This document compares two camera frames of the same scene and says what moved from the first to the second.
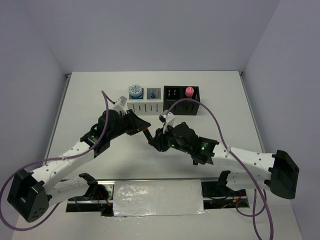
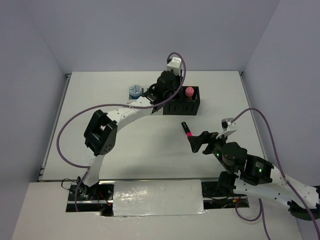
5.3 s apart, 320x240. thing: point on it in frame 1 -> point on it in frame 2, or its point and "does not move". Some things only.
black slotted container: [172, 94] does not move
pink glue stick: [189, 91] does not move
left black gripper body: [122, 127] -> [176, 80]
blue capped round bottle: [135, 91] does not move
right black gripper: [159, 140] -> [195, 141]
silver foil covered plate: [160, 197] does not move
